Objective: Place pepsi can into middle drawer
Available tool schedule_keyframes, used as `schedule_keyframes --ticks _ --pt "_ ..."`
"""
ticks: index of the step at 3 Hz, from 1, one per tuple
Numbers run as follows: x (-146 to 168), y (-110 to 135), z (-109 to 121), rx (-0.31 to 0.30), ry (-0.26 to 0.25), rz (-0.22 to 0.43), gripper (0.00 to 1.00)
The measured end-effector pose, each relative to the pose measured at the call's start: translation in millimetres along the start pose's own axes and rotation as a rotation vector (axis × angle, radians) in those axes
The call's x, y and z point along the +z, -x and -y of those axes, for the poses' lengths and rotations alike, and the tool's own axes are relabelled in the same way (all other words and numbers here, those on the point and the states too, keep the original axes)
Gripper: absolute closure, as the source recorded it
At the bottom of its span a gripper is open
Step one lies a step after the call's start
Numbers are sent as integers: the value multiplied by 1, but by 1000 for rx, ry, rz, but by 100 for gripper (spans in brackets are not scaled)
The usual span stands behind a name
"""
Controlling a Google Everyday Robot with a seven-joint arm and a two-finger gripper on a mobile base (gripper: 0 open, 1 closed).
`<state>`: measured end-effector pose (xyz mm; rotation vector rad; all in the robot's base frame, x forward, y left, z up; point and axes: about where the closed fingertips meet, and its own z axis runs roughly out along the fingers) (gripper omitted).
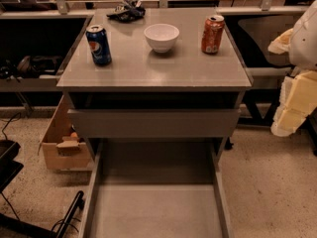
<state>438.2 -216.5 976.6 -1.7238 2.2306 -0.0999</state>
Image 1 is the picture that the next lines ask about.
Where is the closed grey top drawer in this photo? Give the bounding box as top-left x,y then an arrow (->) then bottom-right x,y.
68,109 -> 240,139

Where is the white ceramic bowl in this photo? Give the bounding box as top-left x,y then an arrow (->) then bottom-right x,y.
144,24 -> 179,53

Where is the black chair base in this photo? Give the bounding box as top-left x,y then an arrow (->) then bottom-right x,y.
0,139 -> 85,238

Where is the blue pepsi can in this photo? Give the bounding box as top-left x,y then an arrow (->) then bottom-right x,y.
85,25 -> 112,65

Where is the open grey middle drawer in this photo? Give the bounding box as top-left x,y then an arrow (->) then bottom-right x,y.
78,141 -> 235,238

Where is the cardboard box on floor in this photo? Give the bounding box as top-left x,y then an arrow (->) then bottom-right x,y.
41,97 -> 92,170

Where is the black crumpled chip bag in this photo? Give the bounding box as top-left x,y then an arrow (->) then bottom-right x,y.
107,0 -> 146,23

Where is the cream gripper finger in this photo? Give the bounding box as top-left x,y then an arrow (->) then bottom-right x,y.
267,29 -> 293,55
270,70 -> 317,137

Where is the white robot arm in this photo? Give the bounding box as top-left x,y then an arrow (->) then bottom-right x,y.
267,1 -> 317,137

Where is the grey drawer cabinet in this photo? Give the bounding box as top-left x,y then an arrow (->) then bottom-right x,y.
57,8 -> 252,153

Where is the orange soda can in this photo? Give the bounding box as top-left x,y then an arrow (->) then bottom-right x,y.
201,15 -> 225,54

